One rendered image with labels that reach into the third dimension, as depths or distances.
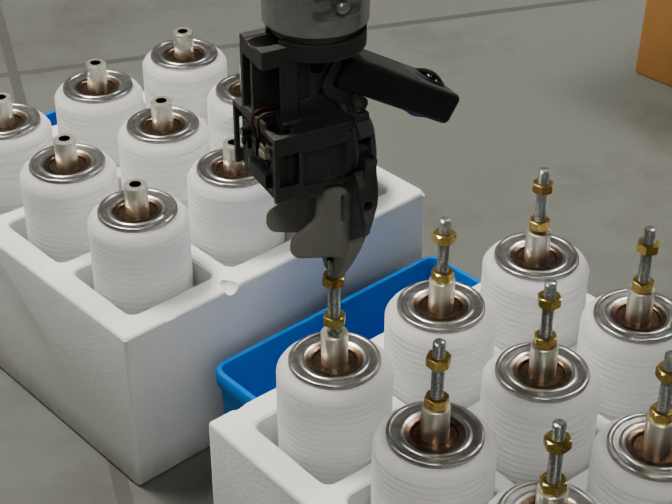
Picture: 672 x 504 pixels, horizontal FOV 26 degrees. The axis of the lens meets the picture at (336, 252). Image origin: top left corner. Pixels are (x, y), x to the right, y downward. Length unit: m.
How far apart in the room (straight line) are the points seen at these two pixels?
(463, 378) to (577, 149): 0.82
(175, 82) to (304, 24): 0.67
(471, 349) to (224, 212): 0.32
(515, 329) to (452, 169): 0.66
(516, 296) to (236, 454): 0.28
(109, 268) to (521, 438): 0.44
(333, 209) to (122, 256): 0.34
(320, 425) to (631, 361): 0.26
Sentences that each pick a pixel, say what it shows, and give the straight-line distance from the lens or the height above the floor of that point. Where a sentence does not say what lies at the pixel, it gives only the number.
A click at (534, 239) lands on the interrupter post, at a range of 1.30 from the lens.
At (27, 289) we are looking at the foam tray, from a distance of 1.48.
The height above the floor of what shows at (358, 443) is 0.20.
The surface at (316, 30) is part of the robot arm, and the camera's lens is 0.99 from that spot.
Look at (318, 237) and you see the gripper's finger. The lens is 1.08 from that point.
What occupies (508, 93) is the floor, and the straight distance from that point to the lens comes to 2.14.
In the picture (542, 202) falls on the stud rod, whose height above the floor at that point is 0.31.
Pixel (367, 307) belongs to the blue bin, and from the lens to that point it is 1.51.
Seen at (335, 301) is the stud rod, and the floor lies 0.31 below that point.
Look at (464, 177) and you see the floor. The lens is 1.93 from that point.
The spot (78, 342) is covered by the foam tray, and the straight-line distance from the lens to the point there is 1.42.
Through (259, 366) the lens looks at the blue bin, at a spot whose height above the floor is 0.10.
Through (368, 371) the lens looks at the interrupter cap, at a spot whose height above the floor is 0.25.
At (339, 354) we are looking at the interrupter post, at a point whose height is 0.27.
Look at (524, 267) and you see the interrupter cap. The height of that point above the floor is 0.25.
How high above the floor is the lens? 0.98
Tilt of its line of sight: 34 degrees down
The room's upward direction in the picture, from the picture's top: straight up
